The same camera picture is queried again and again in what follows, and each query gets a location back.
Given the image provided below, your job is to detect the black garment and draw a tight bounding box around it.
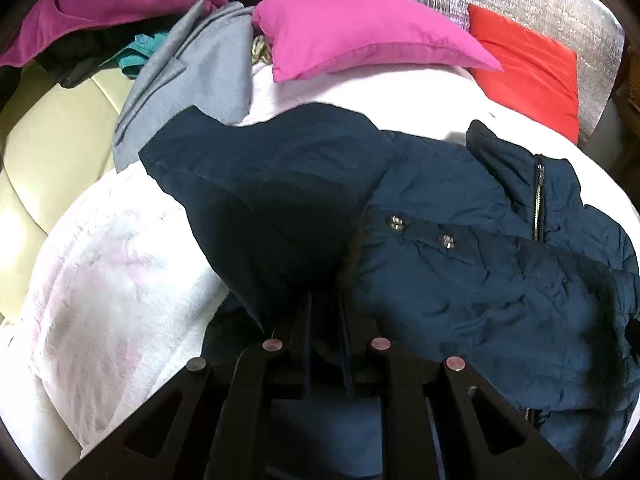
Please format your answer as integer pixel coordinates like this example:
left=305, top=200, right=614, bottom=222
left=35, top=14, right=187, bottom=89

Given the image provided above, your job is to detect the beige braided cord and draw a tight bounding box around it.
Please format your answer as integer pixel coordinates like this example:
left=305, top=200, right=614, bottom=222
left=250, top=35, right=274, bottom=66

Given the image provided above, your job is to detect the brown wooden furniture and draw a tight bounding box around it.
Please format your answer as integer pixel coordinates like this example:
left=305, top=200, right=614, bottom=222
left=614, top=54, right=640, bottom=182

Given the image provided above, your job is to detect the white textured blanket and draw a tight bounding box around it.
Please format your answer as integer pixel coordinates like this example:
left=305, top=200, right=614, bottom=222
left=0, top=57, right=618, bottom=480

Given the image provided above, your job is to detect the grey garment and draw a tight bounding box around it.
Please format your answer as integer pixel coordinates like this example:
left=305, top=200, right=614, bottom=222
left=112, top=0, right=259, bottom=174

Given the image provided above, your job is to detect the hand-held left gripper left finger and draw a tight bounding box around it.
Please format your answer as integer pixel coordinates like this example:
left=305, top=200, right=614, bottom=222
left=65, top=294, right=315, bottom=480

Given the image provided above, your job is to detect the navy blue padded jacket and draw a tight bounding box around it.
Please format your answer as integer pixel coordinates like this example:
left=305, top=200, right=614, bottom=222
left=138, top=102, right=640, bottom=480

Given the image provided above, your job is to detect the pink pillow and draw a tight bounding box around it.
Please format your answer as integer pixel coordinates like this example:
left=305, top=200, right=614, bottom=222
left=251, top=0, right=504, bottom=84

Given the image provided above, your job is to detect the red pillow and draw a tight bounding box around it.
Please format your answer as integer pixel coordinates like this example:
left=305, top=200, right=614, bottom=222
left=467, top=4, right=581, bottom=147

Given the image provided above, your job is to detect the cream leather sofa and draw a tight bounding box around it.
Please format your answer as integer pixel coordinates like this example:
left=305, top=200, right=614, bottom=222
left=0, top=59, right=139, bottom=327

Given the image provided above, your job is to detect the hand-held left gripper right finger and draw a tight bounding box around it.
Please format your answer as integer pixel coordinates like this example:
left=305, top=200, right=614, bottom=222
left=339, top=294, right=568, bottom=480

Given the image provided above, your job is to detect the magenta garment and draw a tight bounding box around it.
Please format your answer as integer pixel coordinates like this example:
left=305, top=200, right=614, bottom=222
left=0, top=0, right=232, bottom=69

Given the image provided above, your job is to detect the teal garment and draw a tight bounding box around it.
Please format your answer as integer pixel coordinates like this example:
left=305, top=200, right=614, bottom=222
left=117, top=32, right=171, bottom=79

